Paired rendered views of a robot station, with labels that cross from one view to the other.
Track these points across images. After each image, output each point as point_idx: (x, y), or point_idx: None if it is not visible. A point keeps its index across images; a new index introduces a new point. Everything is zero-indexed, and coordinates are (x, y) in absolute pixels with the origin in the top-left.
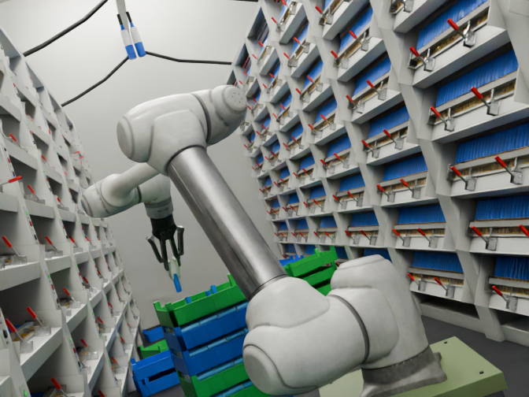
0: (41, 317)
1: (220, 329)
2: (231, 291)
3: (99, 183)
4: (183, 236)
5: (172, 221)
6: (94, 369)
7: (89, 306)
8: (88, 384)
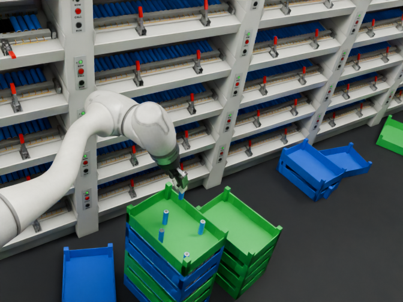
0: (66, 132)
1: (150, 256)
2: (168, 253)
3: (93, 100)
4: (182, 181)
5: (165, 168)
6: (147, 163)
7: (228, 109)
8: (101, 179)
